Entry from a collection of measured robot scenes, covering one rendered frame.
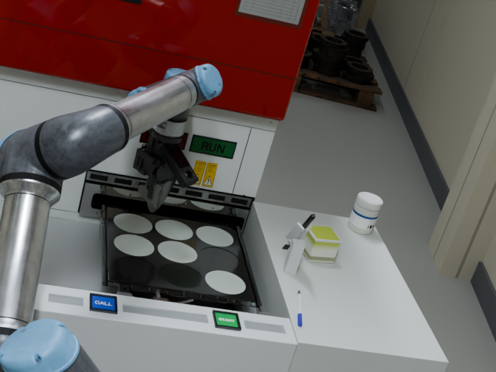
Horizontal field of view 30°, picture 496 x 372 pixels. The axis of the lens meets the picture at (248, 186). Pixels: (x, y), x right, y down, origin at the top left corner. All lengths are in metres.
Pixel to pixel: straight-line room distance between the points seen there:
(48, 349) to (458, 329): 3.00
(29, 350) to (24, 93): 0.96
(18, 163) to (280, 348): 0.66
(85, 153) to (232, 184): 0.82
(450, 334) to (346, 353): 2.24
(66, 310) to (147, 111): 0.42
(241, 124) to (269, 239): 0.31
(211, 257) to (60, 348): 0.87
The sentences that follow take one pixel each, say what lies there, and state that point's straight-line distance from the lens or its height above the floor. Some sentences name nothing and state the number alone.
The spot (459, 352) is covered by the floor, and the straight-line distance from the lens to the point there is 4.13.
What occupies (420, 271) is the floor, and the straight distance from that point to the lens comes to 4.65.
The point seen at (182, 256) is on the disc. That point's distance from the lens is 2.27.
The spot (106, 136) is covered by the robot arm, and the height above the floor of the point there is 1.34.
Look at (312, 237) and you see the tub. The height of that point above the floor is 1.03.
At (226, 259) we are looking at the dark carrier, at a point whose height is 0.90.
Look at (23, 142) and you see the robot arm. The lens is 1.75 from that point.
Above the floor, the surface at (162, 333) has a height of 0.94.
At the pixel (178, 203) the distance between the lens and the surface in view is 2.45.
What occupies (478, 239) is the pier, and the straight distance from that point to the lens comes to 4.64.
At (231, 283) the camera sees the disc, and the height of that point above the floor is 0.90.
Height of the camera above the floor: 2.02
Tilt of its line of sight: 24 degrees down
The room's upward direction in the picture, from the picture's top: 17 degrees clockwise
